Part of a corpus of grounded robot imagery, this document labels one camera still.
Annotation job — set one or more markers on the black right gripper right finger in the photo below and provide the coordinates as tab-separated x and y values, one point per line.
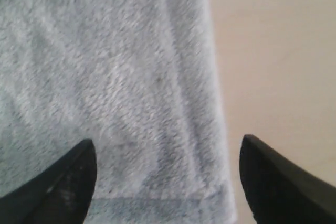
279	191

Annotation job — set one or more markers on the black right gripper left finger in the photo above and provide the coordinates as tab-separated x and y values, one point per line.
62	194

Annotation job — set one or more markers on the light blue fluffy towel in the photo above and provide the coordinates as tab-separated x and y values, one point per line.
138	77

